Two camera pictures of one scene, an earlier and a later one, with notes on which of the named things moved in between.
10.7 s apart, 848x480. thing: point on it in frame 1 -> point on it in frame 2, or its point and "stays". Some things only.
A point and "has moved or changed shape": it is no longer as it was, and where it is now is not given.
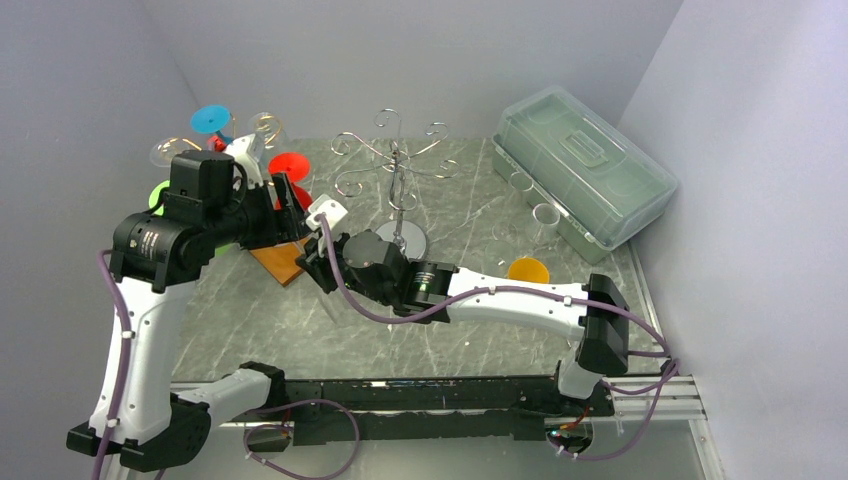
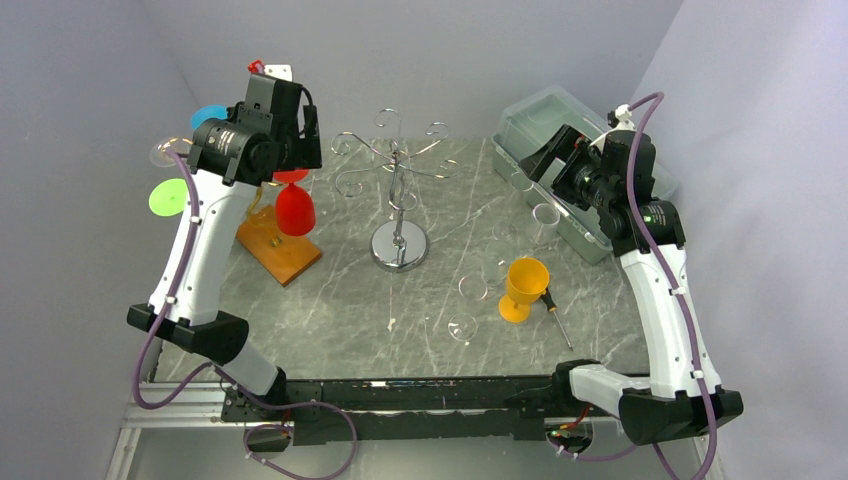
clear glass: (162, 151) stays
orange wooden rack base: (281, 260) stays
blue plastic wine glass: (211, 119) stays
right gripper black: (317, 264) -> (570, 145)
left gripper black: (278, 226) -> (304, 154)
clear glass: (333, 305) has moved or changed shape
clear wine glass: (497, 258) stays
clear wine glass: (507, 231) stays
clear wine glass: (545, 217) stays
